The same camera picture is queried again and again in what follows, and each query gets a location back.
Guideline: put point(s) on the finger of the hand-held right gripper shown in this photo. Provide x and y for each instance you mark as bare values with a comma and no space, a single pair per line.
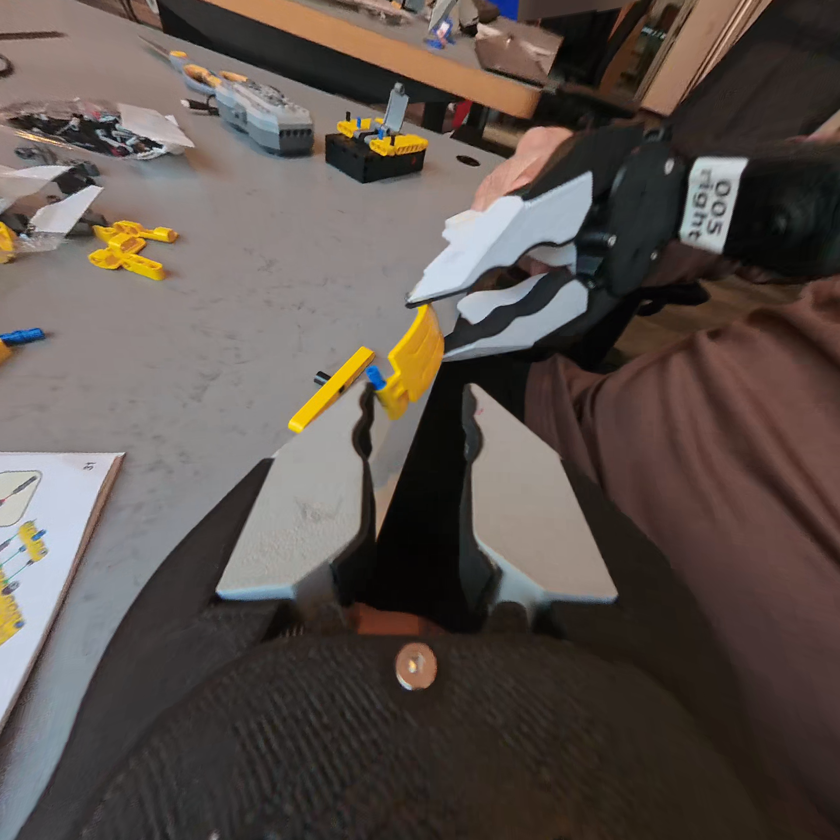
505,236
525,322

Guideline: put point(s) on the yellow angled beam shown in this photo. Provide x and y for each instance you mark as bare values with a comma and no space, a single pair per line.
147,232

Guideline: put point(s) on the yellow curved panel blue pins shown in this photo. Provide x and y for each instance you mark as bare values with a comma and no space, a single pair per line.
414,361

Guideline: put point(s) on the black base yellow block assembly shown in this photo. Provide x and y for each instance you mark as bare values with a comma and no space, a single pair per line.
374,155

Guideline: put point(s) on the yellow L-shaped piece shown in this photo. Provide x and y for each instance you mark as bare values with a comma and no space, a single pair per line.
116,252

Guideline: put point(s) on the open white instruction manual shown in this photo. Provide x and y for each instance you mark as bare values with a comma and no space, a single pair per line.
46,565

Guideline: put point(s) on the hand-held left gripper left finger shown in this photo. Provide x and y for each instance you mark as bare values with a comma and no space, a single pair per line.
295,519

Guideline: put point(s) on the yellow beam black pin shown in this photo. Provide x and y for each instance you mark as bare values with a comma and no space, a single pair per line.
335,387

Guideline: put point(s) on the short yellow beam blue pin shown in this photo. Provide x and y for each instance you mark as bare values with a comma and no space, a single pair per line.
20,337

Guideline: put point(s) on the plastic bag of yellow parts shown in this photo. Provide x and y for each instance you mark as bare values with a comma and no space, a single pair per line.
40,210

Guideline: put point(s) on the short yellow three-hole beam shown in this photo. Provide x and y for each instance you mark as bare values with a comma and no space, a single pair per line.
145,268

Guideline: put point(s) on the grey desk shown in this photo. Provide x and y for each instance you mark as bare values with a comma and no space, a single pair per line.
236,302

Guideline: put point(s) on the grey yellow hand tool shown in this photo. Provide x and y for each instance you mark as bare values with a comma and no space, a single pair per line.
197,76

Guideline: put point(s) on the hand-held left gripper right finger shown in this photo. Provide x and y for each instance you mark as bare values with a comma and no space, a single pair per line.
538,519

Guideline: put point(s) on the light wooden table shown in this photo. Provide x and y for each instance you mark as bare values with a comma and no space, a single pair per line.
394,46

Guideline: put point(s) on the plastic bag of black parts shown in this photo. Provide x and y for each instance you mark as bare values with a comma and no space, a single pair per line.
92,127

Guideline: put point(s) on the black mesh chair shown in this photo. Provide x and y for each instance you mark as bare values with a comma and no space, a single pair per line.
761,66

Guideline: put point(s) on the grey electronic control box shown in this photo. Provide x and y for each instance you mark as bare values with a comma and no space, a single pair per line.
269,118

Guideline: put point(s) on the person's right hand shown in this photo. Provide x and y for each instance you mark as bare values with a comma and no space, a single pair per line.
519,164

